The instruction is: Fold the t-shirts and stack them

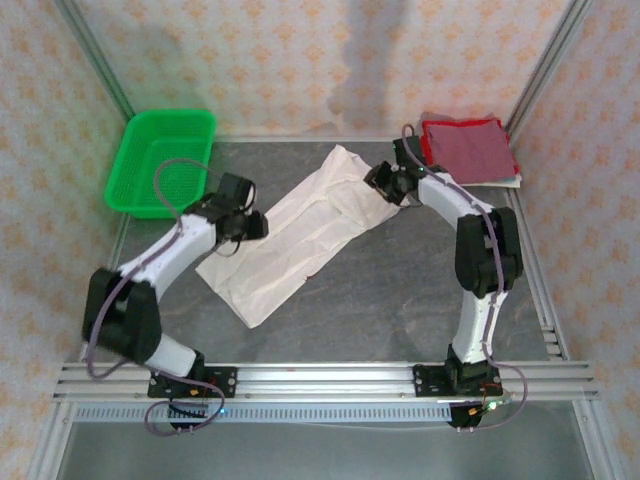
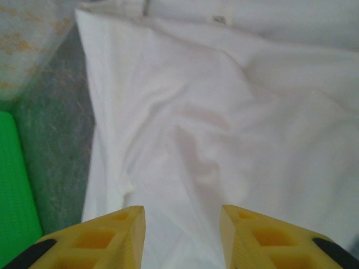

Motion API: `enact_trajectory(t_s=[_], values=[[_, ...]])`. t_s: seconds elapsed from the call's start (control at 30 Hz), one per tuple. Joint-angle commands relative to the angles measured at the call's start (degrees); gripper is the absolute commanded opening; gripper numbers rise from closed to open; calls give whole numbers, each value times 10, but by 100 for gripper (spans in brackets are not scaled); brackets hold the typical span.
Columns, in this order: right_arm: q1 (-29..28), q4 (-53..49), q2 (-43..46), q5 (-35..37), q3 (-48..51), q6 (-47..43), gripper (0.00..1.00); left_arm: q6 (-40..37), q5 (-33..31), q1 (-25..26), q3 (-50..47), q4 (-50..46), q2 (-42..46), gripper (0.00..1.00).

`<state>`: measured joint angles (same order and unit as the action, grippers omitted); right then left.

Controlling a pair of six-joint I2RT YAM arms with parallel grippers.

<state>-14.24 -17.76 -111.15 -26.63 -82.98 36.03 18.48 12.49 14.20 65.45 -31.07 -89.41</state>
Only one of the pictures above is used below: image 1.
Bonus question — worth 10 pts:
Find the white t-shirt with red print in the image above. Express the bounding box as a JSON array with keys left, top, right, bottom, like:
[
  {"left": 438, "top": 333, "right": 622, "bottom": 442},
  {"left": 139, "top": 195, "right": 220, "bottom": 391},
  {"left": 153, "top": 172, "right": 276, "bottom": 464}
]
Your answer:
[{"left": 195, "top": 144, "right": 401, "bottom": 330}]

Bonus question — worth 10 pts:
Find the maroon folded t-shirt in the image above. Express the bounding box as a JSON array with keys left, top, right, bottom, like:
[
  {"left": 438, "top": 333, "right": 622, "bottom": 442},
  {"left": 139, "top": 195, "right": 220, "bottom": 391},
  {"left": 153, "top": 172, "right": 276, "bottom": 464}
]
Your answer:
[{"left": 427, "top": 119, "right": 519, "bottom": 185}]

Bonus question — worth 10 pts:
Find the pale folded t-shirt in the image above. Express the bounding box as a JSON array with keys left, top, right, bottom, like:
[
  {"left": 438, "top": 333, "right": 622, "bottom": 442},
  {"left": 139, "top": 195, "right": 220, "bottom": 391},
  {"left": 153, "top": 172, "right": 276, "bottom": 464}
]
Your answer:
[{"left": 459, "top": 172, "right": 523, "bottom": 190}]

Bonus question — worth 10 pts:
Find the green plastic basket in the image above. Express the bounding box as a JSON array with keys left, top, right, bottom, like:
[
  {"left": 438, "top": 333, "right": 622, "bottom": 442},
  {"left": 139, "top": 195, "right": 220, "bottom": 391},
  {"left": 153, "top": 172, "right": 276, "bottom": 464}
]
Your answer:
[{"left": 103, "top": 108, "right": 218, "bottom": 221}]

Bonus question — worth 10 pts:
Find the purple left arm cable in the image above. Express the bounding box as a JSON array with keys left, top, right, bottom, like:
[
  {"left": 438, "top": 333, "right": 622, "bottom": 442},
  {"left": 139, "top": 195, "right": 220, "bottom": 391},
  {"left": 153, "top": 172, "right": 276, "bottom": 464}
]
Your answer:
[{"left": 85, "top": 158, "right": 227, "bottom": 437}]

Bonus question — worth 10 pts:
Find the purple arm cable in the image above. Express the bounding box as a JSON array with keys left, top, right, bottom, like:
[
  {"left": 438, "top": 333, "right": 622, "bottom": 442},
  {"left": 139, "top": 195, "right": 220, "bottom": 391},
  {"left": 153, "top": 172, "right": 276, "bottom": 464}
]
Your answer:
[
  {"left": 85, "top": 158, "right": 227, "bottom": 437},
  {"left": 401, "top": 124, "right": 531, "bottom": 435}
]

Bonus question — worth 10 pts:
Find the aluminium table edge rail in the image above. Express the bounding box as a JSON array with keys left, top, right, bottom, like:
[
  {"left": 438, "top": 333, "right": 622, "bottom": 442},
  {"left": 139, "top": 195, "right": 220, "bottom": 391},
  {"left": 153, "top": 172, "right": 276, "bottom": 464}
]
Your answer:
[
  {"left": 503, "top": 189, "right": 572, "bottom": 362},
  {"left": 77, "top": 217, "right": 132, "bottom": 364}
]

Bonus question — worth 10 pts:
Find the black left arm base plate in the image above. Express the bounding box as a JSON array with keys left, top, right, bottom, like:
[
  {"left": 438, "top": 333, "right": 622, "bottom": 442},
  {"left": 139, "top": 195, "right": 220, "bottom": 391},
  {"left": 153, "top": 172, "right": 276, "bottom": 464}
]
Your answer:
[{"left": 147, "top": 366, "right": 238, "bottom": 400}]

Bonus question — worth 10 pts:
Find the aluminium mounting rail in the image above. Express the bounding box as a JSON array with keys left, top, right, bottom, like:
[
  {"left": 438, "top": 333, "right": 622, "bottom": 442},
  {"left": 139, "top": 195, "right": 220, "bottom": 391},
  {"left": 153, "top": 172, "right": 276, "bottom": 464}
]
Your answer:
[{"left": 52, "top": 362, "right": 601, "bottom": 401}]

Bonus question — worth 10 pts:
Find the aluminium frame post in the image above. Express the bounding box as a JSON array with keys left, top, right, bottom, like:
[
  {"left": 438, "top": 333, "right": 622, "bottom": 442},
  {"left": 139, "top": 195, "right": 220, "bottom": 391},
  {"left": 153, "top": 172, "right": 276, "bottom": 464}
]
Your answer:
[
  {"left": 53, "top": 0, "right": 136, "bottom": 121},
  {"left": 502, "top": 0, "right": 594, "bottom": 131}
]

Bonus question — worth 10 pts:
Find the white slotted cable duct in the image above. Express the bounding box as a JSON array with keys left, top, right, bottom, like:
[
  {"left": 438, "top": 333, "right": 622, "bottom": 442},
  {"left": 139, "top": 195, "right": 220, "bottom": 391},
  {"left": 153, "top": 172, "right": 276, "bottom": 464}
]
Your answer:
[{"left": 74, "top": 403, "right": 454, "bottom": 425}]

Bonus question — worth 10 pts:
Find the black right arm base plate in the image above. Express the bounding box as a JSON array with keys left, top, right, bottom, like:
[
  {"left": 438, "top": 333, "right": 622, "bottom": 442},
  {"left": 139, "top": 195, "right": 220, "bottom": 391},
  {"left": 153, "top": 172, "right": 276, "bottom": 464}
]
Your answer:
[{"left": 412, "top": 364, "right": 501, "bottom": 399}]

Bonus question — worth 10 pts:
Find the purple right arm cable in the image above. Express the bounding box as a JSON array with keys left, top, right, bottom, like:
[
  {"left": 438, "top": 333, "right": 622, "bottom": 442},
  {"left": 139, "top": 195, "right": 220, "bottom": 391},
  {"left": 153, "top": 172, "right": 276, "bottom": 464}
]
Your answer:
[{"left": 401, "top": 124, "right": 531, "bottom": 435}]

